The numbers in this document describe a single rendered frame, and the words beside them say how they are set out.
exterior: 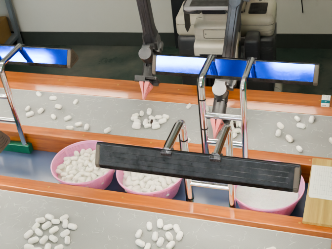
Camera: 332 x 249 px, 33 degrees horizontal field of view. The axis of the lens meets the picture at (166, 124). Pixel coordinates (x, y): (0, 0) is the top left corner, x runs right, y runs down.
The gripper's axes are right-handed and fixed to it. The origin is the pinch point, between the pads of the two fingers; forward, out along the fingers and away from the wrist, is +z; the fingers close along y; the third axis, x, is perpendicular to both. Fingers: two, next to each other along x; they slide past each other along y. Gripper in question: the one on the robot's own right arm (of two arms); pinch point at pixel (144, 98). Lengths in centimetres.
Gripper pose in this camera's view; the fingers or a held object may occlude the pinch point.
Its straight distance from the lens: 248.8
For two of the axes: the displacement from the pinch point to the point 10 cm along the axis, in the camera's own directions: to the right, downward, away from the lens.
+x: 2.6, 2.3, 9.4
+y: 9.5, 1.0, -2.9
